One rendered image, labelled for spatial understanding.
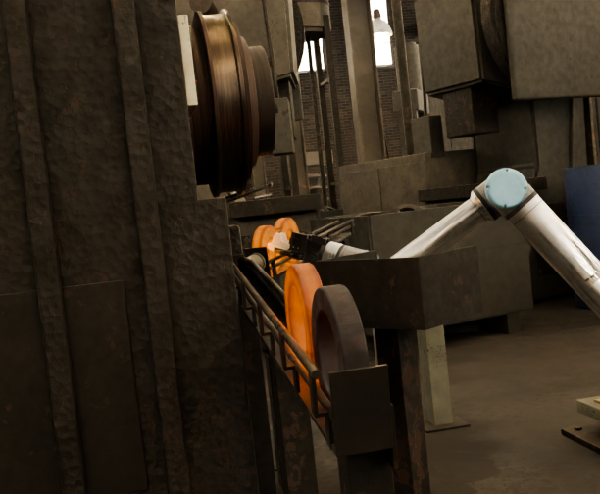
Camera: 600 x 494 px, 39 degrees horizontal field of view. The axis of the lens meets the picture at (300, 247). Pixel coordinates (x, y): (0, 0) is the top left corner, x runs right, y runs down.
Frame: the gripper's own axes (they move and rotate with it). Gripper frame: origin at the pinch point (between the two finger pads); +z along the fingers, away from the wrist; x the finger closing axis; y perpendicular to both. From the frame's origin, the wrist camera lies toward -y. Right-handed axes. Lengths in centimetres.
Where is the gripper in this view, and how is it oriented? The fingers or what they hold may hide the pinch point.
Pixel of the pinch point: (268, 246)
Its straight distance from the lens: 269.7
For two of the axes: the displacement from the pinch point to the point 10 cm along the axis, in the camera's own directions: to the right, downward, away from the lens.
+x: -4.0, 0.9, -9.1
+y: 1.8, -9.7, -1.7
